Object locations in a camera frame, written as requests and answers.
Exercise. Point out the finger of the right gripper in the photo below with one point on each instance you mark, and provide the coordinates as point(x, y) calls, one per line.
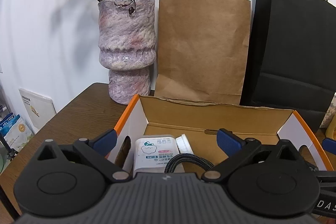
point(329, 145)

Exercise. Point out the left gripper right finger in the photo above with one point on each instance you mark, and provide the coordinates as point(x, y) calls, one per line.
point(268, 180)

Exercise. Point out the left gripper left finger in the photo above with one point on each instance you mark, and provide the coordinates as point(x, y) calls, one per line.
point(61, 180)

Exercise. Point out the white wipes pack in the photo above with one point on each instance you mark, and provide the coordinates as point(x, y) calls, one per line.
point(152, 154)

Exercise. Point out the yellow bear mug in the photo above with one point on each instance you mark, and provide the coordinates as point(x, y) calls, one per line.
point(331, 130)

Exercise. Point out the clear food container purple lid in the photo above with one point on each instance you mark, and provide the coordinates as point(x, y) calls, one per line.
point(329, 114)

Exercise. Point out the black tripod stand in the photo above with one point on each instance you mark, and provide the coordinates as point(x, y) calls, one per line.
point(11, 153)

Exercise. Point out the white booklet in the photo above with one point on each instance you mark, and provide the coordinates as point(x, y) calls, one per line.
point(39, 108)

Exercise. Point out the black paper bag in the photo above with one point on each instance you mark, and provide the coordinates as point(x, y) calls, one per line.
point(291, 58)

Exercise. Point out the white tape roll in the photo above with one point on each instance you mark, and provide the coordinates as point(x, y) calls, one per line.
point(183, 144)

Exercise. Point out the orange cardboard box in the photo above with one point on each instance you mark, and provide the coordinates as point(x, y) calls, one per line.
point(200, 121)

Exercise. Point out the brown paper bag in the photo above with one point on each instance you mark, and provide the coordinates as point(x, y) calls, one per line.
point(202, 49)

